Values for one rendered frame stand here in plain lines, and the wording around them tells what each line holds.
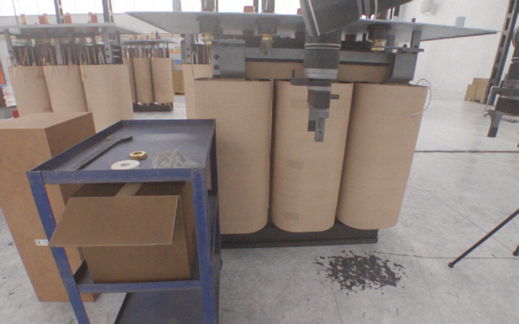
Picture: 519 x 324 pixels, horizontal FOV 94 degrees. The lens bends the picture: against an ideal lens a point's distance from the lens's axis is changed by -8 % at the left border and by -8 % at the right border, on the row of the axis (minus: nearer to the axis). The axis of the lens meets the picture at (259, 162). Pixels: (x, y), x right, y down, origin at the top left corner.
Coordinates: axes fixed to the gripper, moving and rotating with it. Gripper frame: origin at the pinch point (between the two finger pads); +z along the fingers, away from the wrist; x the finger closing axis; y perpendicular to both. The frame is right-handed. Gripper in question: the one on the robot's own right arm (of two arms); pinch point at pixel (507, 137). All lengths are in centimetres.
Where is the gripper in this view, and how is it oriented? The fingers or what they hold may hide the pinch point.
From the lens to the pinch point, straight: 124.1
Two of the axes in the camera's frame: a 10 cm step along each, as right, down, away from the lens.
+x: 0.1, -3.5, 9.4
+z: -0.2, 9.4, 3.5
